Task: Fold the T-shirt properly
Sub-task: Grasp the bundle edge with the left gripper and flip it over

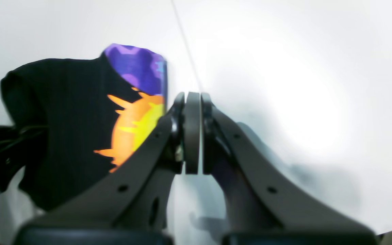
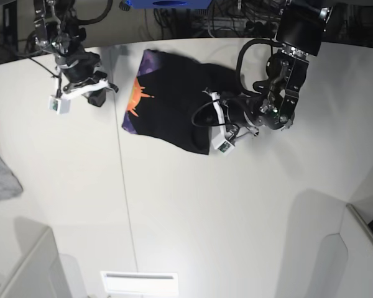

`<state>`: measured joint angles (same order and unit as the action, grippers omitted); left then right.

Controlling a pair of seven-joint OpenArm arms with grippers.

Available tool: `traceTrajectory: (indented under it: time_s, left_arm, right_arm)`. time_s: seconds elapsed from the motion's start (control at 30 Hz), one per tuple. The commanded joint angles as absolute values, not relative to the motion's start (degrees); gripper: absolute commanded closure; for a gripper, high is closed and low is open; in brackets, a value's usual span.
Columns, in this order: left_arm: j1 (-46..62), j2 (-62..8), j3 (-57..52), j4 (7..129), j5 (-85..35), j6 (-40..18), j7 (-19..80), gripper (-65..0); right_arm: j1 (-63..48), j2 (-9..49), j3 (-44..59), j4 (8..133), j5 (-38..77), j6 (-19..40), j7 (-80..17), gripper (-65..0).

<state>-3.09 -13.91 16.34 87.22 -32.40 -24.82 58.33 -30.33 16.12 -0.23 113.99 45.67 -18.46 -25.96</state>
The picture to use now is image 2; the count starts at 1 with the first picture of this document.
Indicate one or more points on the black T-shirt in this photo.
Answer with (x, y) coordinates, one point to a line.
(167, 97)

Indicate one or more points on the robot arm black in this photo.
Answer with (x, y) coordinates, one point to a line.
(59, 32)
(271, 102)

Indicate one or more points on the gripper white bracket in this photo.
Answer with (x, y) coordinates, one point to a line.
(228, 116)
(79, 75)

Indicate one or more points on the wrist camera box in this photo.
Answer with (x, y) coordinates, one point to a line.
(222, 145)
(59, 105)

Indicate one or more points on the blue plastic bin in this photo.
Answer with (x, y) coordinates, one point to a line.
(174, 4)

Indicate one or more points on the white bin right front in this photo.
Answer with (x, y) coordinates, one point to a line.
(344, 266)

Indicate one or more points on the black equipment rack left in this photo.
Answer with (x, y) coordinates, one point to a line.
(9, 25)

